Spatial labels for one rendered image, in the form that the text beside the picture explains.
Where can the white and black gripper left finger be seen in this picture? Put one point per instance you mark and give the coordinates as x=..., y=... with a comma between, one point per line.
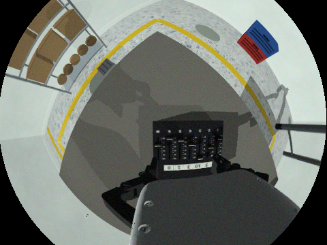
x=116, y=198

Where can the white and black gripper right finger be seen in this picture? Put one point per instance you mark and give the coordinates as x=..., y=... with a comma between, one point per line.
x=220, y=164

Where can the black lighting desk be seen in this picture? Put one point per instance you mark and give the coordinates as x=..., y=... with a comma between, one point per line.
x=184, y=145

